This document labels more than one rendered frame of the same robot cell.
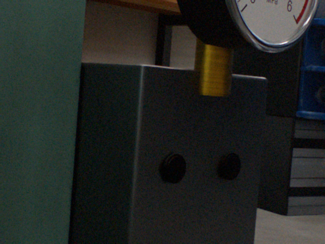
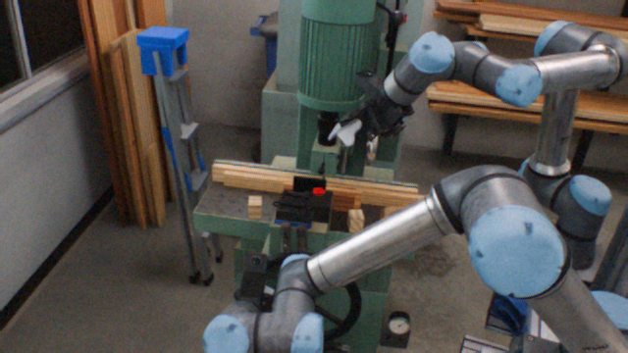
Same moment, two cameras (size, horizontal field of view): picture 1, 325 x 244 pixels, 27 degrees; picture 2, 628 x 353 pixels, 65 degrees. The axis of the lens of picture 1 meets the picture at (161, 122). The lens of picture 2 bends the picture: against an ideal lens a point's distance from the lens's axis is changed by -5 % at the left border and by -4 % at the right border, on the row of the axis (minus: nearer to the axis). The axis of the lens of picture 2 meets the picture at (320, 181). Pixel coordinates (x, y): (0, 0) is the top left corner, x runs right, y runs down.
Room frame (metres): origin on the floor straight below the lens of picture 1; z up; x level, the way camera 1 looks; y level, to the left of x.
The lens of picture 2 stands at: (-0.58, -0.66, 1.69)
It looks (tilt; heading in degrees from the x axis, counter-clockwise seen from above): 30 degrees down; 50
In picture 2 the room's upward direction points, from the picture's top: 5 degrees clockwise
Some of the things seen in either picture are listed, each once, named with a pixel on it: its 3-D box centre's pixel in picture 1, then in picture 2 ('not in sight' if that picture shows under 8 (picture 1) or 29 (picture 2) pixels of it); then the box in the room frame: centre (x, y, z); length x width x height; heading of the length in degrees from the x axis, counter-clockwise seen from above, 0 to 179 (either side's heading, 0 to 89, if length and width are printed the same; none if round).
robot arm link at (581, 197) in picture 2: not in sight; (583, 204); (0.75, -0.21, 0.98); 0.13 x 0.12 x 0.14; 84
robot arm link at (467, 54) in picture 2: not in sight; (465, 63); (0.29, -0.05, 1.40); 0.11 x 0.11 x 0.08; 84
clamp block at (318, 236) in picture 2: not in sight; (301, 228); (0.09, 0.19, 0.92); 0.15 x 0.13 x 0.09; 135
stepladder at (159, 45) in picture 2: not in sight; (183, 164); (0.22, 1.23, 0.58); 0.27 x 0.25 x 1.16; 135
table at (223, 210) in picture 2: not in sight; (305, 225); (0.15, 0.25, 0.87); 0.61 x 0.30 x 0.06; 135
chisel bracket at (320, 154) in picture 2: not in sight; (327, 154); (0.26, 0.32, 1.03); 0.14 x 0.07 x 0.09; 45
